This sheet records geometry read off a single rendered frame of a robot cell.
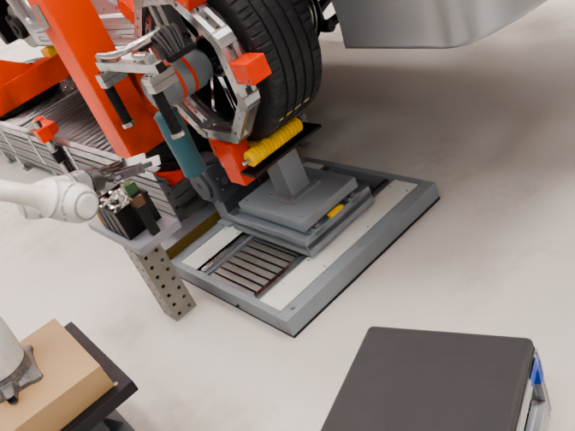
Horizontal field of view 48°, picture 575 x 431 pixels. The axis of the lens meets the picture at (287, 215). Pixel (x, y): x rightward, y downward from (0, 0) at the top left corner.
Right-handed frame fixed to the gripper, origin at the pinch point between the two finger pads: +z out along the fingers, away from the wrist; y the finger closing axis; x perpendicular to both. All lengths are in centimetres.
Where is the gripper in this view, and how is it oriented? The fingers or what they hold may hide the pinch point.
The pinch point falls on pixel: (145, 161)
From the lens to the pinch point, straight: 211.9
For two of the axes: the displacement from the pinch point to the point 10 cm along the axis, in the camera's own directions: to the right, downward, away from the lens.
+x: 1.7, 9.2, 3.5
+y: -6.8, -1.5, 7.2
